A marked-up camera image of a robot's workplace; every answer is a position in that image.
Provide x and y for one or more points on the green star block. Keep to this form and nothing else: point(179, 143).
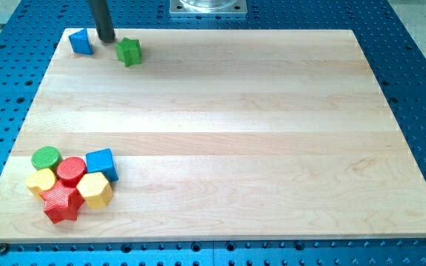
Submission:
point(129, 51)

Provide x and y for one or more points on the red star block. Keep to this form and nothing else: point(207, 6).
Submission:
point(62, 203)

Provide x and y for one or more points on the light wooden board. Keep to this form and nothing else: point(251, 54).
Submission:
point(221, 135)

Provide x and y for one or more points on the blue cube block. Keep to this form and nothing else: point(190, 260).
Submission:
point(102, 161)

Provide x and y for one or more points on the yellow hexagon block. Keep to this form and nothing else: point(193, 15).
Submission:
point(96, 190)

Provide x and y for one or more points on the red cylinder block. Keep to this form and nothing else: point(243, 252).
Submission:
point(71, 170)

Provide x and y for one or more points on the blue triangle block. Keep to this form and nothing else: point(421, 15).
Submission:
point(80, 42)

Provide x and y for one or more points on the green cylinder block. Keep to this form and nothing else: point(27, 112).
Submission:
point(46, 157)

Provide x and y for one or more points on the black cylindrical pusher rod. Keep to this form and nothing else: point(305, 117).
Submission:
point(102, 19)

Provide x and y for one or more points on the yellow heart block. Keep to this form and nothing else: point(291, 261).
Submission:
point(40, 181)

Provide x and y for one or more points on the blue perforated metal table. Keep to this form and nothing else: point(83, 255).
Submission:
point(29, 36)

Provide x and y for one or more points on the brass bolt front left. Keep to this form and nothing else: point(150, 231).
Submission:
point(4, 247)

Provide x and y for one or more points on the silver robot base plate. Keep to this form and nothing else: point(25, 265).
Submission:
point(207, 7)

